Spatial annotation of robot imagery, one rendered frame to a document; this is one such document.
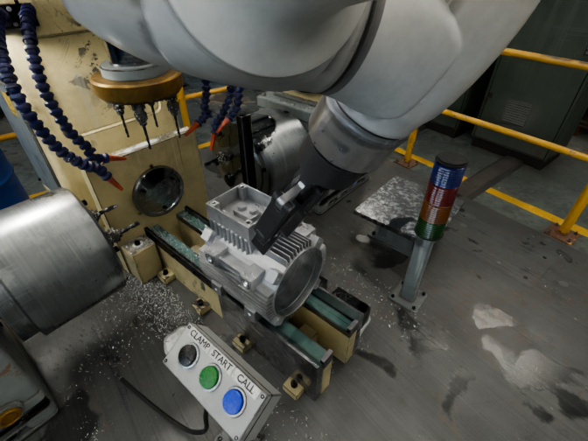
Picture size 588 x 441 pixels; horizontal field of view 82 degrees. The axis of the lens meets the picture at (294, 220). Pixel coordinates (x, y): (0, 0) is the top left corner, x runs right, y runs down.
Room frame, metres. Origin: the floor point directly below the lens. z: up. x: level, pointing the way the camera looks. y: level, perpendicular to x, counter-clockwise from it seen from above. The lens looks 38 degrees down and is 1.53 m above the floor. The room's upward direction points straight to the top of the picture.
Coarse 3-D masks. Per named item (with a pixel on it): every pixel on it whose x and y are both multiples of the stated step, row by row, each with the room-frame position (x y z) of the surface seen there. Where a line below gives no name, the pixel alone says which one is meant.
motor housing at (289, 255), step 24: (216, 240) 0.52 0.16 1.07; (288, 240) 0.48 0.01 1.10; (240, 264) 0.45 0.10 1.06; (264, 264) 0.44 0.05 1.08; (288, 264) 0.43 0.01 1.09; (312, 264) 0.52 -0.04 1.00; (240, 288) 0.43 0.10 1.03; (264, 288) 0.41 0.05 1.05; (288, 288) 0.50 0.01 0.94; (312, 288) 0.49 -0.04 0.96; (264, 312) 0.39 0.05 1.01; (288, 312) 0.43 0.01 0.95
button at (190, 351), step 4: (184, 348) 0.27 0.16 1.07; (188, 348) 0.27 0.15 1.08; (192, 348) 0.27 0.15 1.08; (180, 352) 0.27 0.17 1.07; (184, 352) 0.27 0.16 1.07; (188, 352) 0.27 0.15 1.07; (192, 352) 0.27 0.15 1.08; (196, 352) 0.27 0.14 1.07; (180, 356) 0.26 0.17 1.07; (184, 356) 0.26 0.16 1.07; (188, 356) 0.26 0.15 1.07; (192, 356) 0.26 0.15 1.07; (196, 356) 0.26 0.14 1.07; (180, 360) 0.26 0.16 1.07; (184, 360) 0.26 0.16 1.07; (188, 360) 0.26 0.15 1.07; (192, 360) 0.26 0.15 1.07; (184, 364) 0.25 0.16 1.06; (188, 364) 0.25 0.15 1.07
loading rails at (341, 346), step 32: (160, 256) 0.70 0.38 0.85; (192, 256) 0.62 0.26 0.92; (192, 288) 0.60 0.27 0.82; (320, 288) 0.51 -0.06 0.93; (224, 320) 0.50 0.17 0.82; (288, 320) 0.51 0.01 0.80; (320, 320) 0.45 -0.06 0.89; (352, 320) 0.43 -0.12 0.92; (288, 352) 0.36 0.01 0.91; (320, 352) 0.36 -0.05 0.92; (352, 352) 0.42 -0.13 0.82; (288, 384) 0.34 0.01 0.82; (320, 384) 0.33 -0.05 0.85
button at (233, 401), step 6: (228, 390) 0.21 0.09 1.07; (234, 390) 0.21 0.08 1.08; (228, 396) 0.21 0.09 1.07; (234, 396) 0.20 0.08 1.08; (240, 396) 0.20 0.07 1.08; (222, 402) 0.20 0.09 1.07; (228, 402) 0.20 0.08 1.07; (234, 402) 0.20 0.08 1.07; (240, 402) 0.20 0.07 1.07; (228, 408) 0.19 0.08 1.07; (234, 408) 0.19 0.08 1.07; (240, 408) 0.19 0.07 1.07; (234, 414) 0.19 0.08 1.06
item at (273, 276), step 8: (208, 232) 0.52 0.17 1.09; (208, 240) 0.51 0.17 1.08; (312, 240) 0.50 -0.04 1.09; (320, 240) 0.50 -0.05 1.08; (272, 272) 0.41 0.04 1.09; (280, 272) 0.41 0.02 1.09; (272, 280) 0.40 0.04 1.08; (280, 280) 0.41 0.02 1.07; (320, 280) 0.51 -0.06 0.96; (272, 320) 0.40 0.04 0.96; (280, 320) 0.41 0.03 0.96
